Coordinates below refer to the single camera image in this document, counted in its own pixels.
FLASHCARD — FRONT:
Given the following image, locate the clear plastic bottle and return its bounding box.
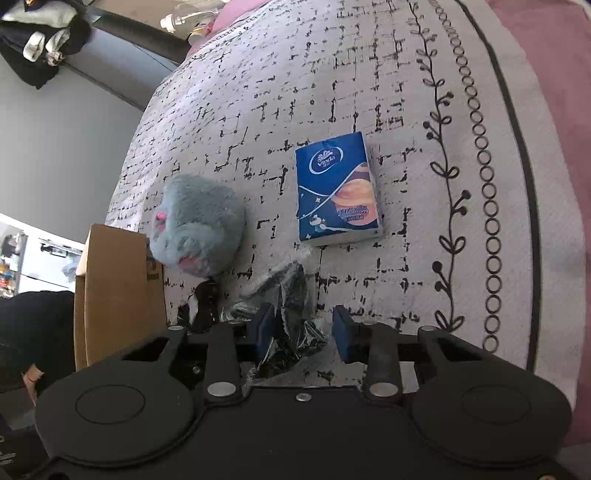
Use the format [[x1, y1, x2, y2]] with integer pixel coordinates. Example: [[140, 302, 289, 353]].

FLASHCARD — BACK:
[[159, 1, 223, 38]]

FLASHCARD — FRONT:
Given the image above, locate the brown cardboard box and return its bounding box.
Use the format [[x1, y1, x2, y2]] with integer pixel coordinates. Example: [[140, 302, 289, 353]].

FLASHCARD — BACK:
[[74, 223, 168, 372]]

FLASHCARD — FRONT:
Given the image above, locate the white black-printed blanket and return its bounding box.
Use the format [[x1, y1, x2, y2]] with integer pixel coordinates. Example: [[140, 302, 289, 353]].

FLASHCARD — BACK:
[[104, 0, 583, 409]]

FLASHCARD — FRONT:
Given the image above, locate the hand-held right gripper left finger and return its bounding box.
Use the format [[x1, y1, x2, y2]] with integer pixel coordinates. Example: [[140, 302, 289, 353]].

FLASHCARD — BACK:
[[117, 302, 279, 400]]

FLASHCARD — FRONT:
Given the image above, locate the person's dark clothing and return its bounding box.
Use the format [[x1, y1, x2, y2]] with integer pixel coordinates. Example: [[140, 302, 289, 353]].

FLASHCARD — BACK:
[[0, 291, 77, 393]]

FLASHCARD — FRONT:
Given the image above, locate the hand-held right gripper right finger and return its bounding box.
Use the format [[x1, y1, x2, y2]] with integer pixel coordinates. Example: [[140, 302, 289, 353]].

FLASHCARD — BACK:
[[331, 305, 490, 400]]

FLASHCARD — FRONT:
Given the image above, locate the grey plush slipper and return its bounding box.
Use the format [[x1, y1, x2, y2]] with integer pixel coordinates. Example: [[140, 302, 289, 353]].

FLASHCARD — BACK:
[[148, 174, 247, 278]]

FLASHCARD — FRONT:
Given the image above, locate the grey door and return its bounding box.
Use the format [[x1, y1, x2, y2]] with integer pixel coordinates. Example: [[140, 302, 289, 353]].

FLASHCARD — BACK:
[[60, 18, 188, 112]]

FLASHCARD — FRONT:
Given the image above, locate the white hanging garment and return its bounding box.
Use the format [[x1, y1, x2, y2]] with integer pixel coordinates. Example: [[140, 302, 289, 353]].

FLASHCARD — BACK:
[[2, 0, 78, 63]]

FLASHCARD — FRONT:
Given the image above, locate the blue tissue pack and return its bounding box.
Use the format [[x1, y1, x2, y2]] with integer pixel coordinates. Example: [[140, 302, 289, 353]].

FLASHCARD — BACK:
[[295, 131, 384, 247]]

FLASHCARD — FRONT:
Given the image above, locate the black hanging jacket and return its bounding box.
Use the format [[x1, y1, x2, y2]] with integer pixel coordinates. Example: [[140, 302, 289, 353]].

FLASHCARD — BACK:
[[0, 0, 93, 89]]

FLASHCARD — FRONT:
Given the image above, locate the clear bag with black cloth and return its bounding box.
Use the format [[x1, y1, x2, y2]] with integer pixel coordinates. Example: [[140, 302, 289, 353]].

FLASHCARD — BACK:
[[221, 249, 342, 384]]

